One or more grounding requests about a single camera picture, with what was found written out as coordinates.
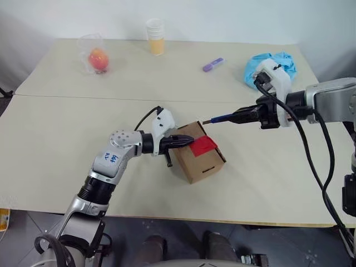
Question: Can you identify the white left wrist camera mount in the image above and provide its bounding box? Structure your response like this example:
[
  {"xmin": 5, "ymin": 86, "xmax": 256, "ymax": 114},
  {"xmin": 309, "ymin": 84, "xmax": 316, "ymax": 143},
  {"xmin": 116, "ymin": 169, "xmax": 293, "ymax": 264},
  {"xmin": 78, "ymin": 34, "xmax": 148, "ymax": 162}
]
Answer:
[{"xmin": 151, "ymin": 108, "xmax": 176, "ymax": 156}]

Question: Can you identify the dark rounded shape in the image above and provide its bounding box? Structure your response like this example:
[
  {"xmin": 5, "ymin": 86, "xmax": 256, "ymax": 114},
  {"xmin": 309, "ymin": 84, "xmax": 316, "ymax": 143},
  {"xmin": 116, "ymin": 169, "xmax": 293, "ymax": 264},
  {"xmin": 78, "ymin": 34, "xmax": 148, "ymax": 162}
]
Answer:
[
  {"xmin": 142, "ymin": 234, "xmax": 168, "ymax": 263},
  {"xmin": 202, "ymin": 230, "xmax": 238, "ymax": 263}
]

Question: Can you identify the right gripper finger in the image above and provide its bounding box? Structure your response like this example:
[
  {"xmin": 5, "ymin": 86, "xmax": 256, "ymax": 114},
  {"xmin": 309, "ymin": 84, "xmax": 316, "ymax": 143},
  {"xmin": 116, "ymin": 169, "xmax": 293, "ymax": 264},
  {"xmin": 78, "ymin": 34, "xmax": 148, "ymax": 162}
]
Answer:
[
  {"xmin": 231, "ymin": 113, "xmax": 261, "ymax": 126},
  {"xmin": 235, "ymin": 105, "xmax": 259, "ymax": 116}
]

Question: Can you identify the thick black looped hose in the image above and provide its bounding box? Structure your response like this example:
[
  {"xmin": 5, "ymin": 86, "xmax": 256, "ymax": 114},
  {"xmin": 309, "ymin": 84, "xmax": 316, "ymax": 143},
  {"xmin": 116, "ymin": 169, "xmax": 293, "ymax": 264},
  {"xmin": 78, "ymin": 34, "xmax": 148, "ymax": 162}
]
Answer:
[{"xmin": 34, "ymin": 234, "xmax": 73, "ymax": 267}]

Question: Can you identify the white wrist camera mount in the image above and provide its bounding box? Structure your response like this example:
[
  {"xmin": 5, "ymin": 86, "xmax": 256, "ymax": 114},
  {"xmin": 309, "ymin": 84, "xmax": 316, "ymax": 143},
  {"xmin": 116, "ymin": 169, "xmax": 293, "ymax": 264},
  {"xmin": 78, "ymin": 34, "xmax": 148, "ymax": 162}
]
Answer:
[
  {"xmin": 151, "ymin": 108, "xmax": 176, "ymax": 156},
  {"xmin": 254, "ymin": 58, "xmax": 293, "ymax": 128}
]

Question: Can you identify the crumpled light blue cloth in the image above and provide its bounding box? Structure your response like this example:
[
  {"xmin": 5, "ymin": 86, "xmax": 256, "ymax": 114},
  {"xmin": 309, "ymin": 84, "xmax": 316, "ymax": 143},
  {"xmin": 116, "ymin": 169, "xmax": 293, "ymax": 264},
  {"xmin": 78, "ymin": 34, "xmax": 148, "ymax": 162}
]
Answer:
[{"xmin": 243, "ymin": 51, "xmax": 299, "ymax": 90}]

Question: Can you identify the red tape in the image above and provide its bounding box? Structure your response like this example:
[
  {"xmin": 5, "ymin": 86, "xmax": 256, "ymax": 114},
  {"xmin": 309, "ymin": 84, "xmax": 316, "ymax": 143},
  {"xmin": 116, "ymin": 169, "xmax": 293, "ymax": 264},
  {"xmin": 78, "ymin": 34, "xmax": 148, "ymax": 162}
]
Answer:
[{"xmin": 190, "ymin": 135, "xmax": 219, "ymax": 158}]

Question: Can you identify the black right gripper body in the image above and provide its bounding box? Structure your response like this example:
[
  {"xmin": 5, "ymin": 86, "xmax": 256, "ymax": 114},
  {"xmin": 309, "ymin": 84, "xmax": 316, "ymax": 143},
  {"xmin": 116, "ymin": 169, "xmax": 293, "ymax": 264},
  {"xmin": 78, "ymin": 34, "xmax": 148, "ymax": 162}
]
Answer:
[{"xmin": 256, "ymin": 93, "xmax": 282, "ymax": 131}]

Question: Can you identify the clear plastic container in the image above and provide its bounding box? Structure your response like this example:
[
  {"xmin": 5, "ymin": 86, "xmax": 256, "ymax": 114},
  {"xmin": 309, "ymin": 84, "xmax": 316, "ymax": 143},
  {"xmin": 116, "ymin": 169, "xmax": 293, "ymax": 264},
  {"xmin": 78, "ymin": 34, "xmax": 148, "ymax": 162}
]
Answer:
[{"xmin": 77, "ymin": 33, "xmax": 113, "ymax": 76}]

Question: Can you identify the small metal bracket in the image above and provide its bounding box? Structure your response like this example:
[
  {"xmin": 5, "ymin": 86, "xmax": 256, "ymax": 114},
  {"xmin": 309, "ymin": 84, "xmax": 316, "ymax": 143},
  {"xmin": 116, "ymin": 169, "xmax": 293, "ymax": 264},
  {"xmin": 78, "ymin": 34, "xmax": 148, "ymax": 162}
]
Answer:
[{"xmin": 240, "ymin": 252, "xmax": 268, "ymax": 267}]

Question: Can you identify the purple marker pen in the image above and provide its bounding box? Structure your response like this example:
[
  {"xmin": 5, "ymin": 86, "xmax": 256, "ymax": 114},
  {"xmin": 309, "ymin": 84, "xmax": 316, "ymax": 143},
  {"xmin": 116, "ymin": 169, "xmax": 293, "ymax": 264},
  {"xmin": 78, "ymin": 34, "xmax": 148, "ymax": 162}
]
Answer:
[{"xmin": 202, "ymin": 57, "xmax": 225, "ymax": 73}]

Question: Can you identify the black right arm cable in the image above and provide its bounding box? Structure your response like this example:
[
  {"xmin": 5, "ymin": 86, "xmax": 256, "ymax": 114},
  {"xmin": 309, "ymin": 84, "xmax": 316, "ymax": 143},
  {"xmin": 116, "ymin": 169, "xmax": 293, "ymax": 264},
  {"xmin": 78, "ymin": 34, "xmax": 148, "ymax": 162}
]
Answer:
[{"xmin": 253, "ymin": 72, "xmax": 356, "ymax": 251}]

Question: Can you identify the blue pen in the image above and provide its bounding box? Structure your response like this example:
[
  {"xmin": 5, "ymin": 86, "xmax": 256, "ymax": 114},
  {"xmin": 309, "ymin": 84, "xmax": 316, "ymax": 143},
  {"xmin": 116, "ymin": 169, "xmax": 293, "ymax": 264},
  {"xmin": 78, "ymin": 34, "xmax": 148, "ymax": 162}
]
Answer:
[{"xmin": 202, "ymin": 114, "xmax": 238, "ymax": 125}]

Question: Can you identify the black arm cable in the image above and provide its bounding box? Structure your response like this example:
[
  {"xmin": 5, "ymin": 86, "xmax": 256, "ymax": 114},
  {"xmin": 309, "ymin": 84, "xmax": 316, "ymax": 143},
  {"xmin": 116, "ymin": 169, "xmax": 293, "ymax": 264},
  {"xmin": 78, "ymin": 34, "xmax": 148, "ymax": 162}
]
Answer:
[
  {"xmin": 134, "ymin": 105, "xmax": 164, "ymax": 131},
  {"xmin": 253, "ymin": 72, "xmax": 356, "ymax": 251}
]

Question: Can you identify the brown cardboard box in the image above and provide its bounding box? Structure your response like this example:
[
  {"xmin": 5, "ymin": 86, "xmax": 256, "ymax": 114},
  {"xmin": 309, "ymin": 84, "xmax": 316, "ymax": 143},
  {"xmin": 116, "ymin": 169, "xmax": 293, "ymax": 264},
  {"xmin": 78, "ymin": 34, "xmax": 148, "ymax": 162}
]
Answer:
[{"xmin": 171, "ymin": 120, "xmax": 228, "ymax": 185}]

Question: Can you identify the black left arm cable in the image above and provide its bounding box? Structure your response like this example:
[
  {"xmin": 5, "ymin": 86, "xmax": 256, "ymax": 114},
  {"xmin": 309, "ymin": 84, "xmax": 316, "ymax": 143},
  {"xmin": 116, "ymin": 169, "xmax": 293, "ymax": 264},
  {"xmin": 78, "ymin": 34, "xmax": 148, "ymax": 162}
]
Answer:
[{"xmin": 134, "ymin": 105, "xmax": 164, "ymax": 131}]

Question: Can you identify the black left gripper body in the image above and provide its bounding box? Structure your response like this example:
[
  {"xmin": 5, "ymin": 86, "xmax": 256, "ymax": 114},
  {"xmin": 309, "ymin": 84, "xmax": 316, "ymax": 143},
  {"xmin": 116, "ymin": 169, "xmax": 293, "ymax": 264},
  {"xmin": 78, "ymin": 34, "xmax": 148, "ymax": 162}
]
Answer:
[{"xmin": 160, "ymin": 135, "xmax": 179, "ymax": 168}]

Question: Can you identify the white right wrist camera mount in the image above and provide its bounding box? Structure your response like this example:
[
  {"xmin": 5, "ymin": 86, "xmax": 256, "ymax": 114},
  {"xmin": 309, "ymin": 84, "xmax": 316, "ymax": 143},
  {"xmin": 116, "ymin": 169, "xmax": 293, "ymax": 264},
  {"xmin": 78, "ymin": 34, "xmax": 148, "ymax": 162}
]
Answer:
[{"xmin": 254, "ymin": 58, "xmax": 293, "ymax": 128}]

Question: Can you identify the red orange peach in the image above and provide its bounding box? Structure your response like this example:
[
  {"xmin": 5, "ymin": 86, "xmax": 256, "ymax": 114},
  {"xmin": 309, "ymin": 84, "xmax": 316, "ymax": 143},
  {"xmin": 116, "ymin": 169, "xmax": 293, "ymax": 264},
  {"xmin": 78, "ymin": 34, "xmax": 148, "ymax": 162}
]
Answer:
[{"xmin": 88, "ymin": 47, "xmax": 110, "ymax": 71}]

